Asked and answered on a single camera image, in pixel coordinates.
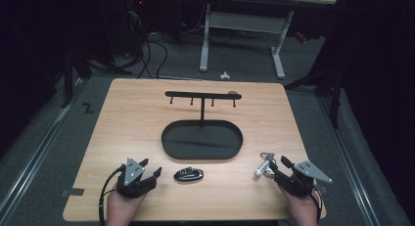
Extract white metal desk frame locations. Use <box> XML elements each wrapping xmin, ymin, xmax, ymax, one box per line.
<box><xmin>199</xmin><ymin>3</ymin><xmax>295</xmax><ymax>80</ymax></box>

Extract black key rack with tray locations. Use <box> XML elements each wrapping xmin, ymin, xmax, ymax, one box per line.
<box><xmin>161</xmin><ymin>90</ymin><xmax>245</xmax><ymax>161</ymax></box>

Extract metal floor rail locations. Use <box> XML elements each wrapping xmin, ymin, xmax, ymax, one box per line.
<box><xmin>0</xmin><ymin>78</ymin><xmax>83</xmax><ymax>218</ymax></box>
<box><xmin>317</xmin><ymin>96</ymin><xmax>384</xmax><ymax>226</ymax></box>

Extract black floor cables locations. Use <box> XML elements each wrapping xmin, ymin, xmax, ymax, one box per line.
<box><xmin>125</xmin><ymin>29</ymin><xmax>169</xmax><ymax>80</ymax></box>

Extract person's right hand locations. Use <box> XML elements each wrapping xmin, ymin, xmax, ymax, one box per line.
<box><xmin>278</xmin><ymin>185</ymin><xmax>319</xmax><ymax>226</ymax></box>

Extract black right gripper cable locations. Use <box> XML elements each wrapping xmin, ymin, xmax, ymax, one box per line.
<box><xmin>307</xmin><ymin>183</ymin><xmax>324</xmax><ymax>224</ymax></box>

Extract black car key fob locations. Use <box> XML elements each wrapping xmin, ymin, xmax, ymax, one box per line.
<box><xmin>173</xmin><ymin>166</ymin><xmax>205</xmax><ymax>183</ymax></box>

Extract person's left hand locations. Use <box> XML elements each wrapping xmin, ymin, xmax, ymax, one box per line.
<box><xmin>105</xmin><ymin>188</ymin><xmax>148</xmax><ymax>226</ymax></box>

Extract black metal stand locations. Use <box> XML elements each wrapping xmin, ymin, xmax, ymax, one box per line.
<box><xmin>61</xmin><ymin>45</ymin><xmax>132</xmax><ymax>110</ymax></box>
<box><xmin>284</xmin><ymin>56</ymin><xmax>347</xmax><ymax>130</ymax></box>

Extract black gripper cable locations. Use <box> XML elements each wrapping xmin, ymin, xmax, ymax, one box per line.
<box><xmin>307</xmin><ymin>183</ymin><xmax>324</xmax><ymax>224</ymax></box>
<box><xmin>98</xmin><ymin>164</ymin><xmax>127</xmax><ymax>226</ymax></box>

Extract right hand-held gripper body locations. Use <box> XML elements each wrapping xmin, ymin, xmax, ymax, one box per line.
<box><xmin>273</xmin><ymin>159</ymin><xmax>334</xmax><ymax>200</ymax></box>

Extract silver metal keychain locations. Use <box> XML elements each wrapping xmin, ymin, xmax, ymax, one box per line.
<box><xmin>254</xmin><ymin>152</ymin><xmax>278</xmax><ymax>179</ymax></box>

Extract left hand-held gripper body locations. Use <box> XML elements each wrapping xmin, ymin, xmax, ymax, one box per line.
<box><xmin>115</xmin><ymin>157</ymin><xmax>158</xmax><ymax>200</ymax></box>

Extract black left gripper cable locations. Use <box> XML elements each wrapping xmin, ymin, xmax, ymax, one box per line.
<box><xmin>98</xmin><ymin>164</ymin><xmax>127</xmax><ymax>226</ymax></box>

